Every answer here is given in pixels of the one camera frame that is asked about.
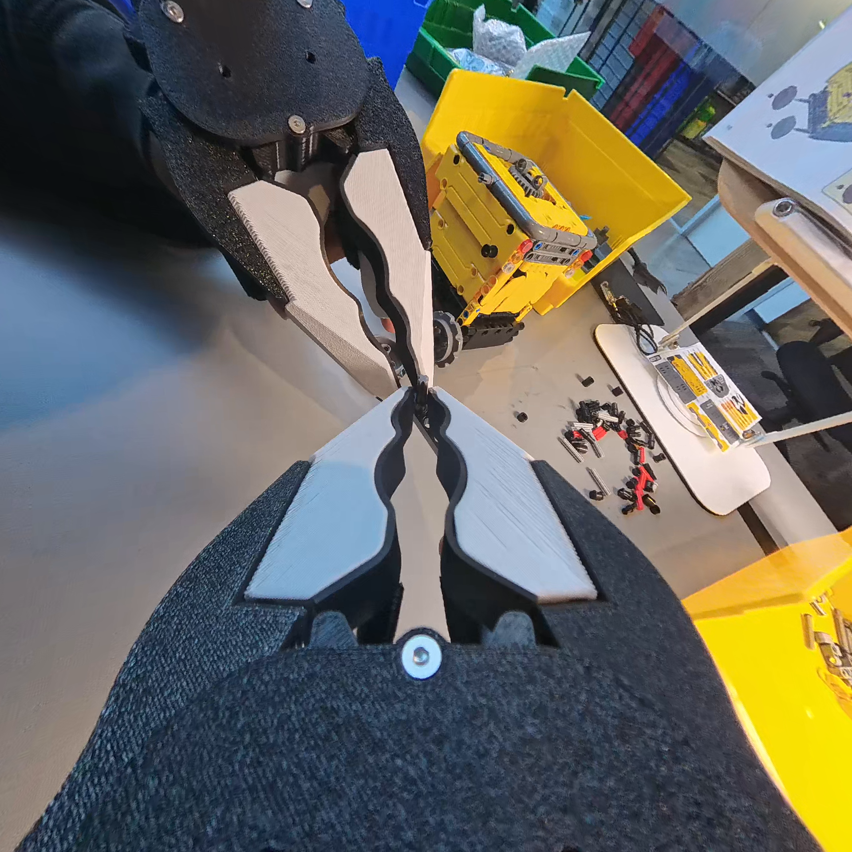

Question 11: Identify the building instruction booklet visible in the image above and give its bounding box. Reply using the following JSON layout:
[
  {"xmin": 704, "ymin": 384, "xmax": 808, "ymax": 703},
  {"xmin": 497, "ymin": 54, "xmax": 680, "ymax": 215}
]
[{"xmin": 706, "ymin": 7, "xmax": 852, "ymax": 243}]

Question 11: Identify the yellow toy brick vehicle model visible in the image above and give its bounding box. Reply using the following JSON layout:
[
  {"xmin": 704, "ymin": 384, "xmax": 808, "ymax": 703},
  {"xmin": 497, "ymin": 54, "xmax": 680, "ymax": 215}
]
[{"xmin": 424, "ymin": 131, "xmax": 615, "ymax": 368}]

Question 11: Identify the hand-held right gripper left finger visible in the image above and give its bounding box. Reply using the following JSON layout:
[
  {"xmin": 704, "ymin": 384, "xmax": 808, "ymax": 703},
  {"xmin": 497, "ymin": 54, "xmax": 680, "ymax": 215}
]
[{"xmin": 247, "ymin": 388, "xmax": 415, "ymax": 608}]

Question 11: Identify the pile of black brick parts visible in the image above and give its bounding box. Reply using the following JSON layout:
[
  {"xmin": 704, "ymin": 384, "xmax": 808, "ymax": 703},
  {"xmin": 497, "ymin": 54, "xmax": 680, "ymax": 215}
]
[{"xmin": 560, "ymin": 373, "xmax": 667, "ymax": 519}]

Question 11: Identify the black office chair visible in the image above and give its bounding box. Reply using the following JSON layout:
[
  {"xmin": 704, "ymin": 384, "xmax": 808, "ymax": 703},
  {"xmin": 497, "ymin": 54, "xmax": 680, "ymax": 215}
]
[{"xmin": 763, "ymin": 340, "xmax": 852, "ymax": 456}]

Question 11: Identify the pile of assorted brick beams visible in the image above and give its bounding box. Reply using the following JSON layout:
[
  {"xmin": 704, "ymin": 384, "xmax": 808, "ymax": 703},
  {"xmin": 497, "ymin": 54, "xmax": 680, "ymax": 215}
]
[{"xmin": 799, "ymin": 593, "xmax": 852, "ymax": 696}]

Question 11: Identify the rack of coloured bins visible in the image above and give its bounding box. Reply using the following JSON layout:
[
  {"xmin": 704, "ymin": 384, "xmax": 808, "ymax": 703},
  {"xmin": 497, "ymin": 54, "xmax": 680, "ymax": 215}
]
[{"xmin": 586, "ymin": 0, "xmax": 749, "ymax": 163}]

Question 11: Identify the dark wooden post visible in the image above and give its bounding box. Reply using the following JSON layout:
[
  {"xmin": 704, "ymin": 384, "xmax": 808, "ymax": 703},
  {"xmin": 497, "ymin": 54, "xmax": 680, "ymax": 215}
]
[{"xmin": 673, "ymin": 257, "xmax": 789, "ymax": 336}]

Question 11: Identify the person's left forearm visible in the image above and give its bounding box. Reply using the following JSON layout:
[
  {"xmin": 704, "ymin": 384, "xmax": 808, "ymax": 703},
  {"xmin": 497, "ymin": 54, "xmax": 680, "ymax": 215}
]
[{"xmin": 0, "ymin": 0, "xmax": 181, "ymax": 251}]

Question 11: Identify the grey desk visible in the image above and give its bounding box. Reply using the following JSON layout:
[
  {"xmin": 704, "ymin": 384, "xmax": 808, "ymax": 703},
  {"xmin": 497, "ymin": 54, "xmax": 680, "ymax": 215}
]
[{"xmin": 0, "ymin": 67, "xmax": 800, "ymax": 852}]

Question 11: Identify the blue storage bin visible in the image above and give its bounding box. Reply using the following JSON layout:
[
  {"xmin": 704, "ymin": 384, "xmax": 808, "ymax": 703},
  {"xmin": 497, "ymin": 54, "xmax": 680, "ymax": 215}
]
[{"xmin": 340, "ymin": 0, "xmax": 435, "ymax": 89}]

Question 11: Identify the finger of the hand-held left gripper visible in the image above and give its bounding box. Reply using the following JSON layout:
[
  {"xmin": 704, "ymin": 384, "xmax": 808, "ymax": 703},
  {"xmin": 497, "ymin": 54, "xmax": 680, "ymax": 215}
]
[
  {"xmin": 227, "ymin": 171, "xmax": 410, "ymax": 395},
  {"xmin": 339, "ymin": 144, "xmax": 439, "ymax": 390}
]

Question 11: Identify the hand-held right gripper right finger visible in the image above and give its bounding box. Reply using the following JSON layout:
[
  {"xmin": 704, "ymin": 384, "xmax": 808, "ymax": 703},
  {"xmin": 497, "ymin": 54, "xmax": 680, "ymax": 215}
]
[{"xmin": 429, "ymin": 390, "xmax": 600, "ymax": 608}]

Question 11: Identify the yellow printed sticker sheet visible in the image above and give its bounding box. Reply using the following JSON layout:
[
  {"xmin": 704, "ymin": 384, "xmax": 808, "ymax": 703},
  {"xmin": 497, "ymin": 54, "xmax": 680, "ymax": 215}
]
[{"xmin": 651, "ymin": 340, "xmax": 768, "ymax": 452}]

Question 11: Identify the yellow storage bin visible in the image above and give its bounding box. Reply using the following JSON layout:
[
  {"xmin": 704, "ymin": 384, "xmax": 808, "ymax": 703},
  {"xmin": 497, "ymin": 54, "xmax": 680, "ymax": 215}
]
[
  {"xmin": 420, "ymin": 70, "xmax": 693, "ymax": 322},
  {"xmin": 682, "ymin": 529, "xmax": 852, "ymax": 852}
]

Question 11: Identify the green storage bin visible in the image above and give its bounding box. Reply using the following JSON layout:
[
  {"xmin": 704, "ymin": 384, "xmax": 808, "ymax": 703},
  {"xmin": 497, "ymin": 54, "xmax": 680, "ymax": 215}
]
[{"xmin": 406, "ymin": 0, "xmax": 607, "ymax": 102}]

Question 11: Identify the white plastic bag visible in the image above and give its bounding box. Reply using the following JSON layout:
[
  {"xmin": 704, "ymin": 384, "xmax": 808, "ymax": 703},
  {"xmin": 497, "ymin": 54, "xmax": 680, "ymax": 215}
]
[{"xmin": 446, "ymin": 7, "xmax": 595, "ymax": 79}]

